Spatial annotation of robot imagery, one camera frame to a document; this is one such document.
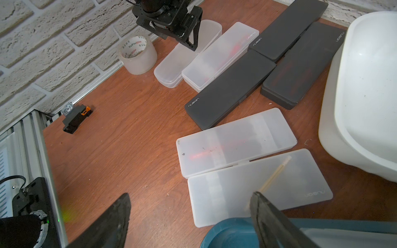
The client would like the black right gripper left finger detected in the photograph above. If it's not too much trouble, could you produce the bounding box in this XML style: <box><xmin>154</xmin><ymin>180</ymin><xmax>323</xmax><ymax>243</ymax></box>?
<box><xmin>68</xmin><ymin>193</ymin><xmax>131</xmax><ymax>248</ymax></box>

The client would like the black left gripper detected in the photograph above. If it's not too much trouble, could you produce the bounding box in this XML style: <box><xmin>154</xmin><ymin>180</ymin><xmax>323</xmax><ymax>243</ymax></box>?
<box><xmin>131</xmin><ymin>0</ymin><xmax>203</xmax><ymax>51</ymax></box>

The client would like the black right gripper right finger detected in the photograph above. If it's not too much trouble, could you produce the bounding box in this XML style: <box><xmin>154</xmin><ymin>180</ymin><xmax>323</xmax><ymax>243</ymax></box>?
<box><xmin>250</xmin><ymin>191</ymin><xmax>318</xmax><ymax>248</ymax></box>

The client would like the clear pencil case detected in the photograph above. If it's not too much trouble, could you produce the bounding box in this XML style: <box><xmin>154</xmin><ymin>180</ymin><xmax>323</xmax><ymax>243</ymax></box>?
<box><xmin>182</xmin><ymin>22</ymin><xmax>259</xmax><ymax>93</ymax></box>
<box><xmin>188</xmin><ymin>149</ymin><xmax>333</xmax><ymax>227</ymax></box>
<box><xmin>176</xmin><ymin>108</ymin><xmax>297</xmax><ymax>178</ymax></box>

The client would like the clear pencil case rounded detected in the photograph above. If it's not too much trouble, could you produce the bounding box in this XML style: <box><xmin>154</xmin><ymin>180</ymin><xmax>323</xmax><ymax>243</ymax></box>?
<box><xmin>154</xmin><ymin>20</ymin><xmax>223</xmax><ymax>88</ymax></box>

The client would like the black pencil case near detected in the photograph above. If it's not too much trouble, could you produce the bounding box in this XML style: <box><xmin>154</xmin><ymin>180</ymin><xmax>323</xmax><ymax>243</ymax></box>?
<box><xmin>185</xmin><ymin>50</ymin><xmax>276</xmax><ymax>130</ymax></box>

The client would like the black pencil case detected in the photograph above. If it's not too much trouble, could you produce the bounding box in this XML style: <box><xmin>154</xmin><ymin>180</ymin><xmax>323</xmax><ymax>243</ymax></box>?
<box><xmin>260</xmin><ymin>22</ymin><xmax>347</xmax><ymax>110</ymax></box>
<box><xmin>185</xmin><ymin>50</ymin><xmax>276</xmax><ymax>130</ymax></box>
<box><xmin>249</xmin><ymin>0</ymin><xmax>328</xmax><ymax>62</ymax></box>

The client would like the black pencil case far left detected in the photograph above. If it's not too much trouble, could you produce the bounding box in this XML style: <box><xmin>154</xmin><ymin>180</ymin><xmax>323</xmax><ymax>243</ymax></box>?
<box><xmin>249</xmin><ymin>0</ymin><xmax>328</xmax><ymax>62</ymax></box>

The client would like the black pencil case far right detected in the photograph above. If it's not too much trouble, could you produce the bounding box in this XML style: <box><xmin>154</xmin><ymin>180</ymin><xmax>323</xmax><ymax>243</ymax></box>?
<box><xmin>260</xmin><ymin>22</ymin><xmax>347</xmax><ymax>110</ymax></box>

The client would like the teal plastic tray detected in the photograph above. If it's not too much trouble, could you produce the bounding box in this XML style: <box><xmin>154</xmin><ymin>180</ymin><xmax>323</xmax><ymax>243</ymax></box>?
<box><xmin>201</xmin><ymin>218</ymin><xmax>397</xmax><ymax>248</ymax></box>

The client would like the clear tape roll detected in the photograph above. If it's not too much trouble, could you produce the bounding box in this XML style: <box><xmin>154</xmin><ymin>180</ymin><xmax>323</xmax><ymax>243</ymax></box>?
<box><xmin>117</xmin><ymin>34</ymin><xmax>157</xmax><ymax>75</ymax></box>

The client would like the small black clamp part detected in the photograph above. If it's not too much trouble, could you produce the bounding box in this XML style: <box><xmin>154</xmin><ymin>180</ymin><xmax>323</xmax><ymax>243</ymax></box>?
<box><xmin>63</xmin><ymin>105</ymin><xmax>93</xmax><ymax>134</ymax></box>

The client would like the white plastic tray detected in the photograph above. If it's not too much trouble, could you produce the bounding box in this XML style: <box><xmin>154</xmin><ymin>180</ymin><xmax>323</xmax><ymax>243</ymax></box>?
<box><xmin>318</xmin><ymin>11</ymin><xmax>397</xmax><ymax>182</ymax></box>

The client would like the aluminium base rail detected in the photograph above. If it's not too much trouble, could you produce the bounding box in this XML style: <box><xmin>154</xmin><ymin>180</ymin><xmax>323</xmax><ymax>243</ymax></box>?
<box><xmin>1</xmin><ymin>110</ymin><xmax>68</xmax><ymax>248</ymax></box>

